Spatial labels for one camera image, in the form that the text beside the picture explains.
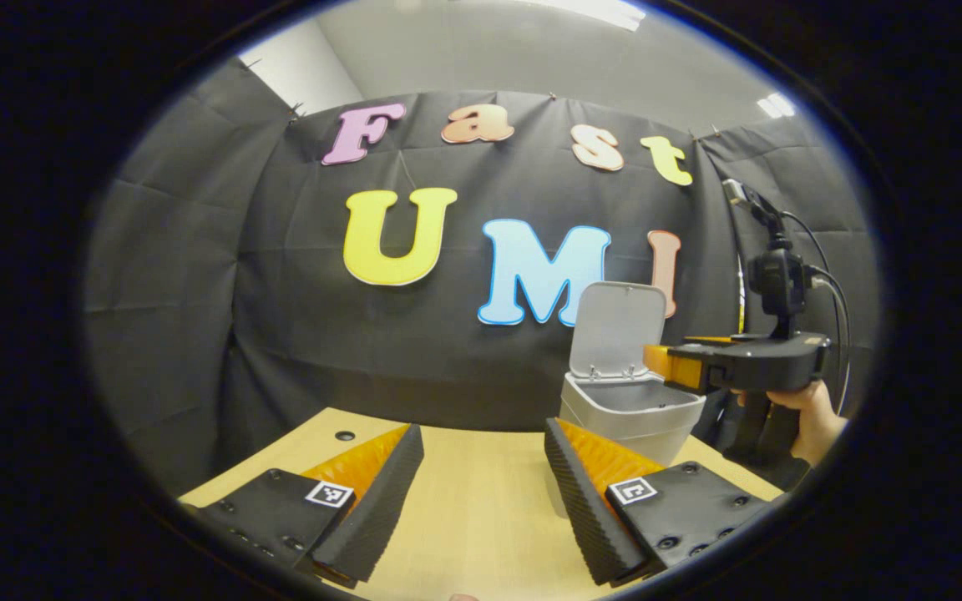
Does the black backdrop cloth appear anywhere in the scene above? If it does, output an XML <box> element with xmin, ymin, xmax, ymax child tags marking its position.
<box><xmin>84</xmin><ymin>58</ymin><xmax>881</xmax><ymax>493</ymax></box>

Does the white desktop garbage bin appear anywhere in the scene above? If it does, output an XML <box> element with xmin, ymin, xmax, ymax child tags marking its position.
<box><xmin>554</xmin><ymin>281</ymin><xmax>707</xmax><ymax>518</ymax></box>

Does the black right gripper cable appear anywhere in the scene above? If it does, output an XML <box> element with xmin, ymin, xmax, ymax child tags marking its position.
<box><xmin>780</xmin><ymin>210</ymin><xmax>853</xmax><ymax>417</ymax></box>

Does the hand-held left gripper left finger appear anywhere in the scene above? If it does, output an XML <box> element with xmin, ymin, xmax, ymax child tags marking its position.
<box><xmin>179</xmin><ymin>423</ymin><xmax>426</xmax><ymax>589</ymax></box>

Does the wooden desktop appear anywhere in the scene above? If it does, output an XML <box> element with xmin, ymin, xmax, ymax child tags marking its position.
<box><xmin>179</xmin><ymin>407</ymin><xmax>785</xmax><ymax>601</ymax></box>

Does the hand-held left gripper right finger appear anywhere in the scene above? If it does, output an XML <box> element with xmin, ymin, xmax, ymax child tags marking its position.
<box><xmin>544</xmin><ymin>417</ymin><xmax>774</xmax><ymax>588</ymax></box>

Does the long ceiling light panel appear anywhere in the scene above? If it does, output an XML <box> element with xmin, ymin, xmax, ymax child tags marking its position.
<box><xmin>531</xmin><ymin>0</ymin><xmax>646</xmax><ymax>31</ymax></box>

